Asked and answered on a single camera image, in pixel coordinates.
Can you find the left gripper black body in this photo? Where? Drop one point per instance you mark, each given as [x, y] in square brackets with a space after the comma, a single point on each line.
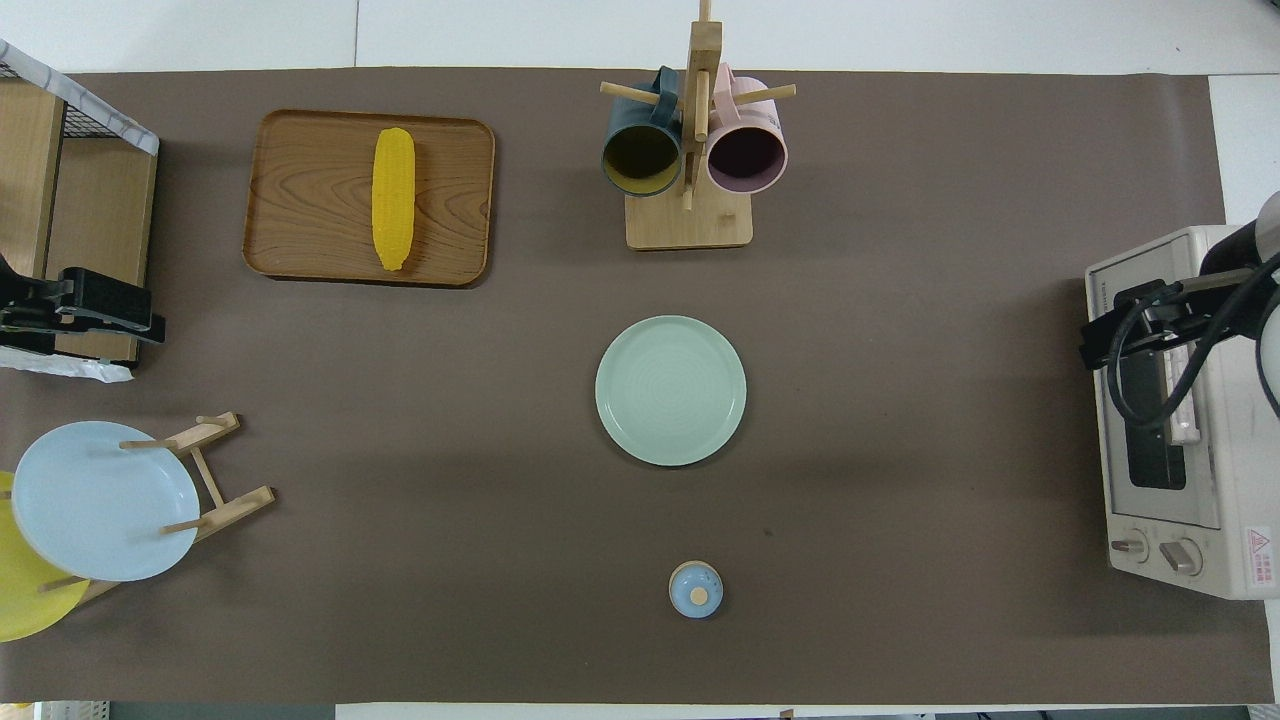
[30, 305]

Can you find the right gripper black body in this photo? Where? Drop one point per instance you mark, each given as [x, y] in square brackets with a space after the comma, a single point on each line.
[1235, 260]

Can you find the oven glass door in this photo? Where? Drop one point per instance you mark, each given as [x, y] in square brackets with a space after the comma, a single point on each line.
[1155, 460]

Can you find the yellow corn cob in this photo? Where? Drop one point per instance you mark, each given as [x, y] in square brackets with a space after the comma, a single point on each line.
[393, 200]

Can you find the light green plate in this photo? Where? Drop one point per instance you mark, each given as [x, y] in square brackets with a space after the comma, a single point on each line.
[670, 390]

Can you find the white toaster oven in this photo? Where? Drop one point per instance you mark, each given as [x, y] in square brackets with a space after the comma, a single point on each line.
[1240, 500]

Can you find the wooden shelf unit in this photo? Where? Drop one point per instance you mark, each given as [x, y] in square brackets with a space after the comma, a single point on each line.
[110, 118]

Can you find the light blue plate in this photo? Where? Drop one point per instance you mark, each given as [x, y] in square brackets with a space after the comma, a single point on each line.
[100, 500]

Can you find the wooden plate rack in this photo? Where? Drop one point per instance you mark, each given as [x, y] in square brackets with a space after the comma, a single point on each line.
[235, 505]

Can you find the wooden tray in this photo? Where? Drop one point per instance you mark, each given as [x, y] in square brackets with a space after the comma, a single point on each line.
[310, 200]

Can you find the yellow plate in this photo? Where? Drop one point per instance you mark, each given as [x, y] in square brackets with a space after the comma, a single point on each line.
[20, 600]

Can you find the brown table mat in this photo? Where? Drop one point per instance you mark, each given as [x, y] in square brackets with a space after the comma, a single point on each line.
[500, 450]

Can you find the pink mug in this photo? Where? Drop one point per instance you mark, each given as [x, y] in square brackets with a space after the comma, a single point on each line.
[745, 160]

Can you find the wooden mug rack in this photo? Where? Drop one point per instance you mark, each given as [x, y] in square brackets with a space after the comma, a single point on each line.
[690, 225]

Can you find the dark teal mug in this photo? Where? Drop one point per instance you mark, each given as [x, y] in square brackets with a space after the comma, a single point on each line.
[640, 160]

